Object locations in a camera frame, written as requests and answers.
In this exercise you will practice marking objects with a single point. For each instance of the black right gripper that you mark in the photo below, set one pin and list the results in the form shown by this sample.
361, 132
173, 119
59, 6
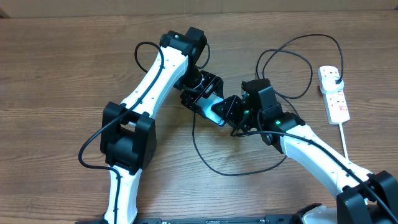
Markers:
227, 111

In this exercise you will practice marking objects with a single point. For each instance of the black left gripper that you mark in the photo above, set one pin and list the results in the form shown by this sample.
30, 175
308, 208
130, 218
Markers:
189, 99

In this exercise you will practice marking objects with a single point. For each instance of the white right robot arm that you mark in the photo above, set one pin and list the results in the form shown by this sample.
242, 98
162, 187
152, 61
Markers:
361, 196

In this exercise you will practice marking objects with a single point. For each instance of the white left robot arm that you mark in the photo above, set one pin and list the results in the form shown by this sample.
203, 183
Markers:
128, 137

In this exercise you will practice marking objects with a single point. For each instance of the white charger plug adapter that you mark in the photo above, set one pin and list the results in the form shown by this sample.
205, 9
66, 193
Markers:
331, 84

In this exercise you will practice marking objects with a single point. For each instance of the white power strip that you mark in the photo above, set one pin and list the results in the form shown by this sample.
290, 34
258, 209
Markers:
335, 103

